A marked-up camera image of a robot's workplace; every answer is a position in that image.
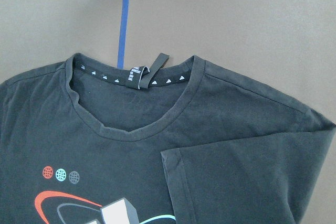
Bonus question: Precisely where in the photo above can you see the black graphic t-shirt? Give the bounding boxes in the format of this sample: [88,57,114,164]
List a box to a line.
[1,53,335,223]

